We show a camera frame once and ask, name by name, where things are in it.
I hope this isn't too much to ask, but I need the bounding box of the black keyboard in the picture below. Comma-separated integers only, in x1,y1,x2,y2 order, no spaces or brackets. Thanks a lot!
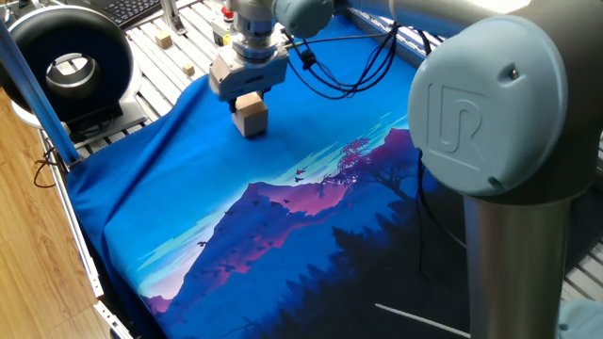
91,0,164,29

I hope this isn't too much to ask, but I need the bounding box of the black cable loop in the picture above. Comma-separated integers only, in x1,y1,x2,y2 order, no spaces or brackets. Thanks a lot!
32,148,60,189

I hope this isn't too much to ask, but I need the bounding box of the aluminium frame rail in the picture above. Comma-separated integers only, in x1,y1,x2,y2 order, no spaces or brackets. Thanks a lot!
346,7,428,70

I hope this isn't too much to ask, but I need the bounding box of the thin black cable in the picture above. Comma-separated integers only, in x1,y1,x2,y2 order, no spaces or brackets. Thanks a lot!
414,148,468,283

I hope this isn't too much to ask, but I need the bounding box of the silver table edge profile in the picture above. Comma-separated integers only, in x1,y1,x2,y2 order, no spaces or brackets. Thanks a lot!
40,131,134,339

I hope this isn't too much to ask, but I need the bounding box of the blue metal post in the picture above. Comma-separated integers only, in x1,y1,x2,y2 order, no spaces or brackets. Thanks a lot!
0,18,81,166

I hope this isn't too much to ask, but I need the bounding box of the silver grey gripper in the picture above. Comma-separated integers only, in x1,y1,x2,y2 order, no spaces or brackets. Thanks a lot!
208,44,290,114

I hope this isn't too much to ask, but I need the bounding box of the silver metal bracket post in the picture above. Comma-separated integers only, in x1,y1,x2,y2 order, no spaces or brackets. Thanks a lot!
159,0,188,37

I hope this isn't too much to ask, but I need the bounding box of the small wooden cube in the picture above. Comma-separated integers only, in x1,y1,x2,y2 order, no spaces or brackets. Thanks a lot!
154,29,174,50

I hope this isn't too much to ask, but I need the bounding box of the black cable bundle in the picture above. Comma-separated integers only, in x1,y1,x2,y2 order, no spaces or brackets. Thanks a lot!
282,21,432,101

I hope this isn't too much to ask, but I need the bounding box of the blue mountain print cloth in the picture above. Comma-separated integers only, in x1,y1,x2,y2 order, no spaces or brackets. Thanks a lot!
65,13,472,339

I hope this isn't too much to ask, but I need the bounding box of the black ring-shaped device, white base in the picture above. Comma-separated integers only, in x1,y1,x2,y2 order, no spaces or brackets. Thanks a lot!
0,4,148,142

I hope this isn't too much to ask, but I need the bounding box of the thin white cable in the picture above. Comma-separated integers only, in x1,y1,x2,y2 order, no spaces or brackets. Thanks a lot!
374,302,472,339

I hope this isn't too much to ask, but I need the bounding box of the grey box with red button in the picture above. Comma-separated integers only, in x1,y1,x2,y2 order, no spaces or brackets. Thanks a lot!
210,5,236,47

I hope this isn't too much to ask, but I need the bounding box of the large wooden cube block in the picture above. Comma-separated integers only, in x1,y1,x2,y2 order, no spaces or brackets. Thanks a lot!
231,91,269,138

